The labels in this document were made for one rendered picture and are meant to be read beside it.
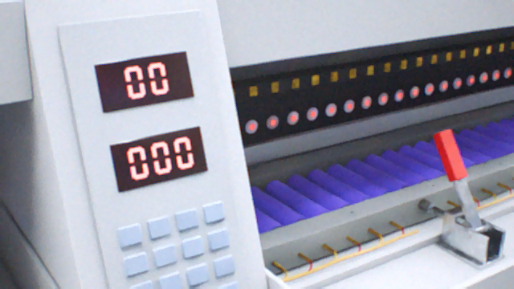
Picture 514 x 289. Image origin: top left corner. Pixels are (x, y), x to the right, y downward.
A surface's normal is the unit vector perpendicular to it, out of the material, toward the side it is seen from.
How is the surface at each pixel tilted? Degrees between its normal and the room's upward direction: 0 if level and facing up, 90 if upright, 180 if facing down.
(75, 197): 90
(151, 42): 90
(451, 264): 20
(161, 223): 90
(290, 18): 110
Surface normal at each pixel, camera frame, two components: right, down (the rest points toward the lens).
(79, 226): 0.52, -0.03
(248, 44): 0.55, 0.31
